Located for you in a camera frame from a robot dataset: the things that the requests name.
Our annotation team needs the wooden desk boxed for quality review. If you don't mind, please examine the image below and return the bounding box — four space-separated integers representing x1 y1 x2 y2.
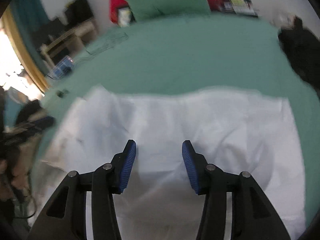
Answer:
40 17 98 69

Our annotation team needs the black computer monitor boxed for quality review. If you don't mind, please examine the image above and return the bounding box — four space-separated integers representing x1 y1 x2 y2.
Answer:
65 0 93 28

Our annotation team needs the white hooded jacket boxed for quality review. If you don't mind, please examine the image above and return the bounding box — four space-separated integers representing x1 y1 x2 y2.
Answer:
27 84 307 240

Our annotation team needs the green pillow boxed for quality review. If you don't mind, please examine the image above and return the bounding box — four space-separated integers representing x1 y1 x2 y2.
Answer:
125 0 210 22

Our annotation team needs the pile of books and snacks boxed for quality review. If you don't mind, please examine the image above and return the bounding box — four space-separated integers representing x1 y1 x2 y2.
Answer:
220 0 259 18

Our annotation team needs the person's left hand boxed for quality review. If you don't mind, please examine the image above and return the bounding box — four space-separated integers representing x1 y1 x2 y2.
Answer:
1 148 30 202

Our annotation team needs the black clothes pile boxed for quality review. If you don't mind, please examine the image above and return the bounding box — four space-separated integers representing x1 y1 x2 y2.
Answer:
278 16 319 94

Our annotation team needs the black charger cable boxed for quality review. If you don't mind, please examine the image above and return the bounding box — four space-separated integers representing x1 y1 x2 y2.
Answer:
75 31 130 62

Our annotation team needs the green bed with sheet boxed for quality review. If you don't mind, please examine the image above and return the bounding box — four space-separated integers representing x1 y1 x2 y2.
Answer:
41 13 319 223

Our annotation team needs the tablet with box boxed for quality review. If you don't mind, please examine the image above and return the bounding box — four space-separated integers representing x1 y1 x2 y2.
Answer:
118 7 132 27

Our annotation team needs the teal curtain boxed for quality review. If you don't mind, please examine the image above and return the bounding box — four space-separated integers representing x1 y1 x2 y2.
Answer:
10 0 49 67

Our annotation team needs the black folded garment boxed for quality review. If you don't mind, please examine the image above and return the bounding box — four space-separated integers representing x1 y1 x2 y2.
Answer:
15 100 47 126

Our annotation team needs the yellow curtain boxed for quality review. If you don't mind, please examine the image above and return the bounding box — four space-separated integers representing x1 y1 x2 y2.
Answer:
1 6 49 93

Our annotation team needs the white blue power strip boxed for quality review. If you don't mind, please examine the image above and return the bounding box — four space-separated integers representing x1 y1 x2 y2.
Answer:
47 56 75 80

